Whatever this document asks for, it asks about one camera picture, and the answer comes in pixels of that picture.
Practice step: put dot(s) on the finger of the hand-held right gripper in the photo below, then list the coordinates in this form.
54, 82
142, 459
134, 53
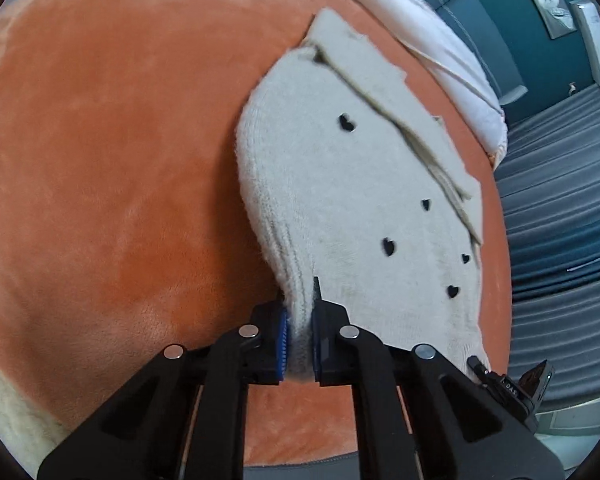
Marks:
537, 377
505, 390

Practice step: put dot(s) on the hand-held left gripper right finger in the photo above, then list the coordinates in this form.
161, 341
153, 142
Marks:
316, 345

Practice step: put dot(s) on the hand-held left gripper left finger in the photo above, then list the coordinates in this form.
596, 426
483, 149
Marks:
282, 341

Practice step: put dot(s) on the cream knit sweater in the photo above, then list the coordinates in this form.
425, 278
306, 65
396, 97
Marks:
360, 200

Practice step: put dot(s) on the grey pleated curtain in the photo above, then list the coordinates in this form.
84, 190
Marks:
560, 220

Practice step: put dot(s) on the orange plush blanket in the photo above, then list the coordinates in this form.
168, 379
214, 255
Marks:
105, 160

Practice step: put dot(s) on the cream fluffy throw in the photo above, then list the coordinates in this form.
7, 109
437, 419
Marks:
10, 410

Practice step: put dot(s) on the white pillow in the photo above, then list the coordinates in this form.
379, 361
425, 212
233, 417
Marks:
430, 35

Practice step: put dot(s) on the teal upholstered headboard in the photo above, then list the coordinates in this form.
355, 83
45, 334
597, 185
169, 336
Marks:
460, 5

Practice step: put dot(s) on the white wall device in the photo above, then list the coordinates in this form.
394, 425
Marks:
595, 42

